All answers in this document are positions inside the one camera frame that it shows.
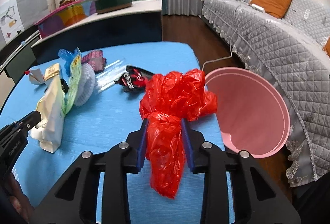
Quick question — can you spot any orange cushion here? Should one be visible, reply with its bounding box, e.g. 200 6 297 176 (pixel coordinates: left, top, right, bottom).
323 38 330 57
250 0 292 19

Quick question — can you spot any dark green round box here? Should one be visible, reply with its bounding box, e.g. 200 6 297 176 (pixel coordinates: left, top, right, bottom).
95 0 133 14

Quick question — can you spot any gold tissue pack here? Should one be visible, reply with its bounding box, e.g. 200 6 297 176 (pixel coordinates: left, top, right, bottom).
44 63 61 81

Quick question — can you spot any blue plastic bag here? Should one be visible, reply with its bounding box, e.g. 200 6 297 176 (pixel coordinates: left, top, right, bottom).
58 48 78 77

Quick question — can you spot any dark tv cabinet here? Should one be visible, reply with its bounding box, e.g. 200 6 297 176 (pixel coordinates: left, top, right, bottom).
0 25 42 111

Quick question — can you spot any red plastic bag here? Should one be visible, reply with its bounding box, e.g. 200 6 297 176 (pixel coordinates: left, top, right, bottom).
139 69 218 199

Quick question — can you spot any black red snack wrapper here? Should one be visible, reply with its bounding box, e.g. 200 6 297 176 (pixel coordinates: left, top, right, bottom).
115 65 154 92

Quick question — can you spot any clear plastic wrapper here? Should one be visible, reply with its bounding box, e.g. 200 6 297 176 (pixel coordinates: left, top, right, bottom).
94 59 127 93

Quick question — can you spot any white power adapter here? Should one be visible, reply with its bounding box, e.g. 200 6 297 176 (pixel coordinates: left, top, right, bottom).
251 4 265 13

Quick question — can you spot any pink black patterned wrapper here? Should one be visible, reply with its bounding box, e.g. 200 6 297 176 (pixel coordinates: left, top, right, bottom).
82 49 106 73

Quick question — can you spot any white charging cable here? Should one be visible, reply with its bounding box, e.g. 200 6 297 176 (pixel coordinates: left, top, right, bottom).
201 0 249 73

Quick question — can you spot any person left hand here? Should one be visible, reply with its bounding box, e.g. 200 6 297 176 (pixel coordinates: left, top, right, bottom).
5 172 34 223

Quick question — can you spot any grey quilted sofa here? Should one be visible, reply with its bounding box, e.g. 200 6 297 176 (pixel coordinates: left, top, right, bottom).
201 0 329 187

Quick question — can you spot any torn red white carton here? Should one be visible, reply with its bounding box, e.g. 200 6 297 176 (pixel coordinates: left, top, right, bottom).
25 68 45 85

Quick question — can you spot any grey white wall poster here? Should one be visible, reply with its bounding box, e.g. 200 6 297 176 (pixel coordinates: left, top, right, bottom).
1 0 49 48

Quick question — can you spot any pink trash bin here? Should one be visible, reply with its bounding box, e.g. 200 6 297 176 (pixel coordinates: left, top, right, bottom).
205 67 290 159

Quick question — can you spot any black strap band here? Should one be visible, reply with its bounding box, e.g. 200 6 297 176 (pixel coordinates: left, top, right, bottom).
60 79 69 94

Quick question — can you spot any green snack wrapper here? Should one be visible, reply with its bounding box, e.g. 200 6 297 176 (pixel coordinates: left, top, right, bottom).
65 47 82 115

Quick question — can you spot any colourful gift box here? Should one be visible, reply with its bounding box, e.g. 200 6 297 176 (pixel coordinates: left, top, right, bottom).
35 0 96 38

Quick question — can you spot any brown plush toy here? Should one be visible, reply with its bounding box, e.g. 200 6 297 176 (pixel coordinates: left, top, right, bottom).
59 0 75 7

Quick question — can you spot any white dark coffee table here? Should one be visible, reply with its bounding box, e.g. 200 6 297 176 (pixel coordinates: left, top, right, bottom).
32 0 163 64

